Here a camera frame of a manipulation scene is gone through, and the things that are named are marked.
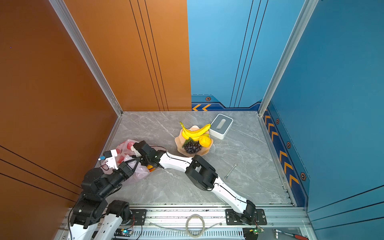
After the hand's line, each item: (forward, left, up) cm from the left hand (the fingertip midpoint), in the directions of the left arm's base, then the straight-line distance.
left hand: (141, 157), depth 68 cm
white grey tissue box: (+37, -42, -22) cm, 60 cm away
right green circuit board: (-25, -54, -23) cm, 64 cm away
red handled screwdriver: (-27, -72, -23) cm, 80 cm away
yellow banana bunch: (+27, -24, -18) cm, 40 cm away
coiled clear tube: (-24, -25, -26) cm, 43 cm away
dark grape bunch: (+18, -22, -19) cm, 34 cm away
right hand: (+2, +13, -15) cm, 21 cm away
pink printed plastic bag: (+4, +10, -3) cm, 11 cm away
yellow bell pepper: (+20, -30, -15) cm, 39 cm away
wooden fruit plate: (+23, -14, -21) cm, 35 cm away
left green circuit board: (-26, +9, -26) cm, 38 cm away
